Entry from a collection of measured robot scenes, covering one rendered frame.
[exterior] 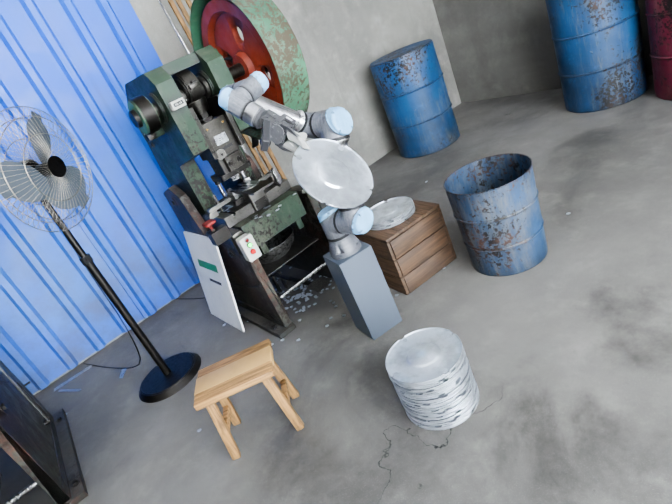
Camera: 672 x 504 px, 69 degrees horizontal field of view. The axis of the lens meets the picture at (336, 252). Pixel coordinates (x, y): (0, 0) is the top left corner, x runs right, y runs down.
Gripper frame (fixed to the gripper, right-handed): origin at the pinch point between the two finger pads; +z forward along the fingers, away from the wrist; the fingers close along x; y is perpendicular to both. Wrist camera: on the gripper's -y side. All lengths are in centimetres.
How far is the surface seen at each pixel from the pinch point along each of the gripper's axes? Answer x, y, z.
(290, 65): 21, 83, -50
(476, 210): 29, 68, 65
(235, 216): 93, 42, -40
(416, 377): 43, -22, 73
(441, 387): 40, -22, 82
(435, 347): 40, -8, 74
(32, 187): 78, -21, -107
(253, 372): 81, -34, 21
